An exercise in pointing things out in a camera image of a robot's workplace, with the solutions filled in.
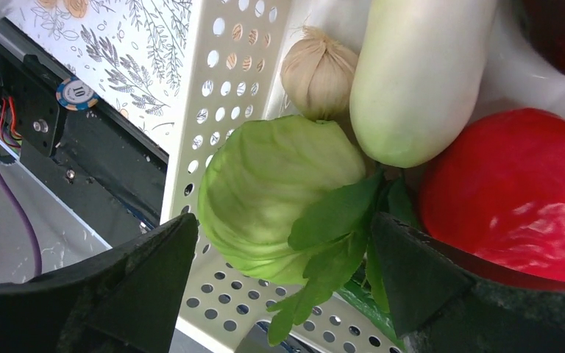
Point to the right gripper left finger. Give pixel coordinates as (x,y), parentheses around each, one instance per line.
(125,299)

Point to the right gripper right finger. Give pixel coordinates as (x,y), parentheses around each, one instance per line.
(443,299)

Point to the green cabbage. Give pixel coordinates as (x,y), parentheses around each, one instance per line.
(260,182)

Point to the green chili pepper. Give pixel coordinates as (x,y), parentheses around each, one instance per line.
(361,299)

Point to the green leafy vegetable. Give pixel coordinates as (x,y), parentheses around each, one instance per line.
(334,234)

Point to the red tomato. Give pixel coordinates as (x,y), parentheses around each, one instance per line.
(498,192)

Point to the poker chip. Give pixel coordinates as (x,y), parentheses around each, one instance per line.
(73,94)

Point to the white radish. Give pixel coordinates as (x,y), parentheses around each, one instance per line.
(418,76)

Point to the white perforated plastic basket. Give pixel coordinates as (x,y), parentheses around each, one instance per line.
(238,48)

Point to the garlic bulb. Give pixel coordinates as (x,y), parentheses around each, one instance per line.
(317,74)

